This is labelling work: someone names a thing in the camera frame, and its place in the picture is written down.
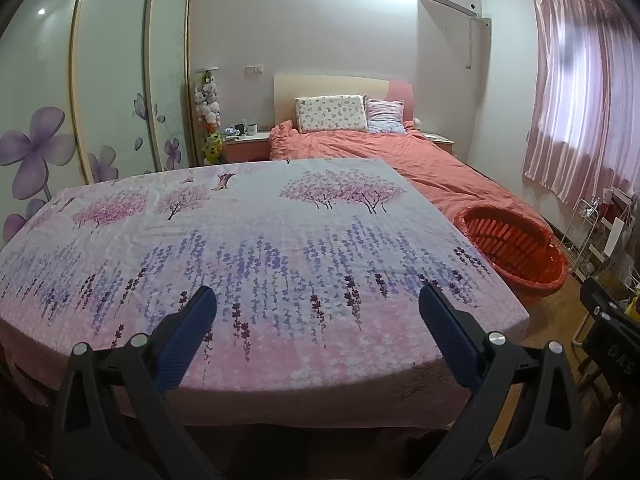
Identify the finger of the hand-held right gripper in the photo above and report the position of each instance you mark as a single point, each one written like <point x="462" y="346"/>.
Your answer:
<point x="602" y="302"/>

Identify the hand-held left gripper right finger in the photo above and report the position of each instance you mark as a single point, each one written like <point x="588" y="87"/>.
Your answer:
<point x="450" y="342"/>

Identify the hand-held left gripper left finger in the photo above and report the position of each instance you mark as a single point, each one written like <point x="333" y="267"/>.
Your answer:
<point x="187" y="340"/>

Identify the orange lattice laundry basket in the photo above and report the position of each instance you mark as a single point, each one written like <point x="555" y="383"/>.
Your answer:
<point x="520" y="255"/>

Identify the person's right hand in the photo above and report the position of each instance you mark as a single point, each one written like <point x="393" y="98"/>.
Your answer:
<point x="622" y="432"/>

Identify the yellow bag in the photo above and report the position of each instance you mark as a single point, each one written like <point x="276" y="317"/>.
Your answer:
<point x="633" y="306"/>

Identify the white storage cart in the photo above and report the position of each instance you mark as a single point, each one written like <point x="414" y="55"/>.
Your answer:
<point x="615" y="265"/>

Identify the floral purple pink tablecloth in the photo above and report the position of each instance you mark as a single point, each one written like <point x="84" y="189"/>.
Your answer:
<point x="250" y="270"/>

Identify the bed with pink duvet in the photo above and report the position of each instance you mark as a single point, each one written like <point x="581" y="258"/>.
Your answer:
<point x="425" y="170"/>

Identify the yellow green plush toy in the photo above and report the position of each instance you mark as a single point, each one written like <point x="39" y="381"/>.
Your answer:
<point x="212" y="149"/>

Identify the pink nightstand with white top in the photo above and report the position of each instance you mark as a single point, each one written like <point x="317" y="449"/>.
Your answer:
<point x="440" y="141"/>
<point x="247" y="147"/>

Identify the pink curtain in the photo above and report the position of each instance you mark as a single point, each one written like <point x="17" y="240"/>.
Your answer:
<point x="585" y="100"/>

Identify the white mug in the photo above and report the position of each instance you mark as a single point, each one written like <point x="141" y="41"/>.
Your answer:
<point x="250" y="129"/>

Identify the pink striped pillow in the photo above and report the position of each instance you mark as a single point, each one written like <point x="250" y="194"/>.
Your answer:
<point x="385" y="116"/>

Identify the stuffed toys pile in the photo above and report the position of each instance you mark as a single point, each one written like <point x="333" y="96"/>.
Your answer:
<point x="207" y="105"/>

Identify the white floral pillow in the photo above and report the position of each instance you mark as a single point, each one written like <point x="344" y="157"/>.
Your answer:
<point x="330" y="114"/>

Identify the glass wardrobe with purple flowers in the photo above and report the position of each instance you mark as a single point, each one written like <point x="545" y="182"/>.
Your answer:
<point x="100" y="85"/>

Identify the beige and pink headboard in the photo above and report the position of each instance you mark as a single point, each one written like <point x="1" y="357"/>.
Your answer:
<point x="325" y="85"/>

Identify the white metal tube frame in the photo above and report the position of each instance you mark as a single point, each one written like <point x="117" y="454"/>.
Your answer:
<point x="580" y="327"/>

